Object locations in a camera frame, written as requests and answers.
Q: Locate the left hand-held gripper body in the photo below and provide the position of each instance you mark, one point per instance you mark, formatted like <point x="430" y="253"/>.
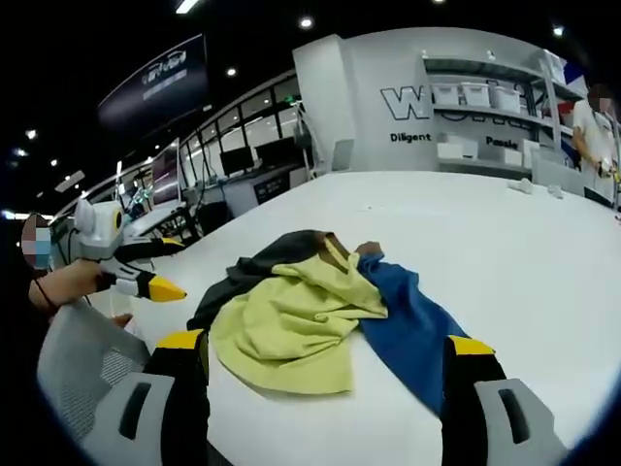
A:
<point x="97" y="233"/>

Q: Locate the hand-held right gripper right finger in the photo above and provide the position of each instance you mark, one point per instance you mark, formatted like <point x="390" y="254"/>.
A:
<point x="478" y="408"/>

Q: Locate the large standing display screen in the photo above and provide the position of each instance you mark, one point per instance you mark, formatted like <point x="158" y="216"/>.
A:
<point x="167" y="175"/>

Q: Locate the grey metal shelving unit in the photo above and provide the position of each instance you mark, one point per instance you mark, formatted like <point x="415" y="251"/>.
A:
<point x="485" y="121"/>

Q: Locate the dark hanging banner screen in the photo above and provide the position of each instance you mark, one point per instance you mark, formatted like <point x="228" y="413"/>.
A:
<point x="160" y="82"/>

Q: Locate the grey mesh office chair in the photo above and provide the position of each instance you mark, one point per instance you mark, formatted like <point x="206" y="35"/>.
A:
<point x="77" y="359"/>

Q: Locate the long ceiling strip light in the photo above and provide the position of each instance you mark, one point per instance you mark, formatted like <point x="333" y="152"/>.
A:
<point x="186" y="5"/>

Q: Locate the yellow blue grey garment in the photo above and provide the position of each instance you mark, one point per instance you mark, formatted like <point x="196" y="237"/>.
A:
<point x="291" y="320"/>

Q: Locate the black computer monitor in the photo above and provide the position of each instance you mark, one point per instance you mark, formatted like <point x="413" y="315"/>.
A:
<point x="238" y="161"/>
<point x="275" y="151"/>

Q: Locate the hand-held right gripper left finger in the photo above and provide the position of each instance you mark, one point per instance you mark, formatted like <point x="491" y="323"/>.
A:
<point x="180" y="398"/>

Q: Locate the white storage box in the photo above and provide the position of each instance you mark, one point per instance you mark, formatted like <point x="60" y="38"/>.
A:
<point x="508" y="99"/>
<point x="476" y="94"/>
<point x="513" y="155"/>
<point x="448" y="93"/>
<point x="458" y="146"/>

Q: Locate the person's left hand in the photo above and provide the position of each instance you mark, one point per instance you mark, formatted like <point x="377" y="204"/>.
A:
<point x="73" y="284"/>

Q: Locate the dark desk with panel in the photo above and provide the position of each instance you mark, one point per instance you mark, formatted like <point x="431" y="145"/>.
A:
<point x="279" y="184"/>

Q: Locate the round ceiling spot light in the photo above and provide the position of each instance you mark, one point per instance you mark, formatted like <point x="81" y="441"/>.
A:
<point x="231" y="72"/>
<point x="558" y="30"/>
<point x="305" y="22"/>

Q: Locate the small white object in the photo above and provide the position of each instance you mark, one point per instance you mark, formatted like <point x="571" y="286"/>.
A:
<point x="557" y="192"/>
<point x="521" y="184"/>

